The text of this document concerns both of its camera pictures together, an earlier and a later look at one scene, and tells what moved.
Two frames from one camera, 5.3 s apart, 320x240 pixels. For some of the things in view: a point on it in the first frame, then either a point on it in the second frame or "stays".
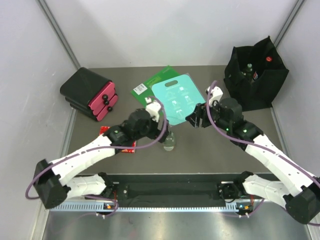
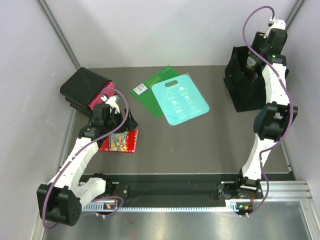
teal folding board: x=178 y=95 stays
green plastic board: x=144 y=90 stays
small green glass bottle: x=169 y=144 to x=251 y=65
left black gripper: x=155 y=133 to x=130 y=124
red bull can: x=255 y=75 stays
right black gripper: x=201 y=113 to x=258 y=39
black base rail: x=172 y=191 stays
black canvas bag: x=253 y=74 stays
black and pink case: x=89 y=93 stays
